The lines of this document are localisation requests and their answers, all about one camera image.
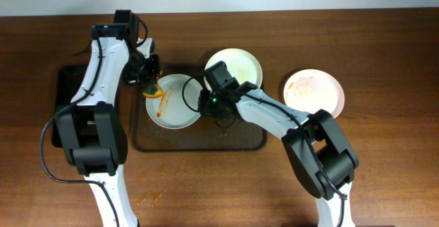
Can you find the cream white plate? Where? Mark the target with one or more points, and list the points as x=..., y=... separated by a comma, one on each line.
x=240, y=64

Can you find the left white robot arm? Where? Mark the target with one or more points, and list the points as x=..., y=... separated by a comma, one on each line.
x=89, y=128

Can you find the black rectangular tray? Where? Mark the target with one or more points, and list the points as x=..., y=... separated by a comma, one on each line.
x=69, y=80

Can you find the pinkish white plate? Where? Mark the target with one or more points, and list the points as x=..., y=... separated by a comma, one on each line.
x=310, y=90

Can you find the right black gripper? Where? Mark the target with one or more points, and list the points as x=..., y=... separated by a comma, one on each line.
x=215, y=110

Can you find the orange green sponge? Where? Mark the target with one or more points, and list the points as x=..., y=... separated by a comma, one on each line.
x=152, y=90

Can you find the brown serving tray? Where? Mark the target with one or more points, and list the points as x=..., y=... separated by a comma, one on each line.
x=206, y=134

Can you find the pale green plate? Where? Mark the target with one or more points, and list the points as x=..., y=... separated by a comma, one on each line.
x=170, y=111

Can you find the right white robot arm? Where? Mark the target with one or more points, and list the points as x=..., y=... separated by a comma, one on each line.
x=318, y=151

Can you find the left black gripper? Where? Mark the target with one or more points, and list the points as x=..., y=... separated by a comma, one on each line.
x=151, y=71

